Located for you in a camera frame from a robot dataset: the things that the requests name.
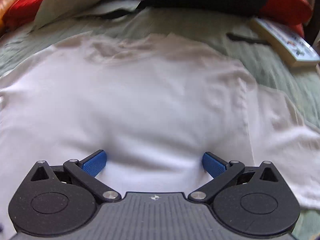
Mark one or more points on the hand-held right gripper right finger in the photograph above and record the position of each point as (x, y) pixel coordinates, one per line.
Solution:
(212, 166)

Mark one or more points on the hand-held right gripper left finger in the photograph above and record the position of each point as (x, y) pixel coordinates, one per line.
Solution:
(93, 165)

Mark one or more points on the white printed shirt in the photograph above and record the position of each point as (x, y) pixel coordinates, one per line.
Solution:
(140, 100)

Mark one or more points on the green plaid bed blanket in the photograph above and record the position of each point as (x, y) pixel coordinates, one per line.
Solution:
(275, 80)

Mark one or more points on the black pen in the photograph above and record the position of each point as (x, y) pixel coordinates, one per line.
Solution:
(245, 38)

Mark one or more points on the paperback book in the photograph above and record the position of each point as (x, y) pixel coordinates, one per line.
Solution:
(287, 42)

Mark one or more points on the red quilt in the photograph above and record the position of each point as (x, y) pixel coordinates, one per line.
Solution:
(27, 5)

